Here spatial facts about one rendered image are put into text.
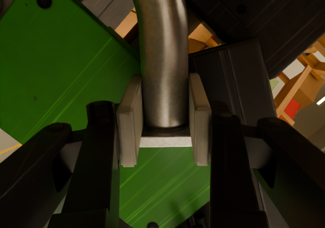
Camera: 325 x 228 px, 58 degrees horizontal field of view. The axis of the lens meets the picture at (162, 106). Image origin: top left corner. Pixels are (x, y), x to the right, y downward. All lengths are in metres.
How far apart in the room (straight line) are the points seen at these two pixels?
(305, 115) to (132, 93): 9.53
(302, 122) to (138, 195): 9.48
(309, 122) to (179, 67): 9.58
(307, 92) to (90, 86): 4.13
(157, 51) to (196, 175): 0.11
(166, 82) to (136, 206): 0.13
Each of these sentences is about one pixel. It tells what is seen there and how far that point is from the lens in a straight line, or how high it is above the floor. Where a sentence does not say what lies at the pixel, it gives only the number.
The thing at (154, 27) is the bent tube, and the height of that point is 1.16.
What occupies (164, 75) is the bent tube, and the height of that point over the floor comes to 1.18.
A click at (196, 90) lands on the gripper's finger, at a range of 0.16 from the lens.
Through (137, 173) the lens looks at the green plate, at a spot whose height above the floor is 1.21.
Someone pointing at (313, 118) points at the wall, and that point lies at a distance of 9.73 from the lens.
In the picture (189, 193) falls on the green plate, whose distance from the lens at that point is 0.25.
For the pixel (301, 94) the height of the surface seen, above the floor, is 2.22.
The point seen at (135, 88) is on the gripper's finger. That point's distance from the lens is 0.17.
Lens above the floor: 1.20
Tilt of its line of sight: 2 degrees down
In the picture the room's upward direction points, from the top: 136 degrees clockwise
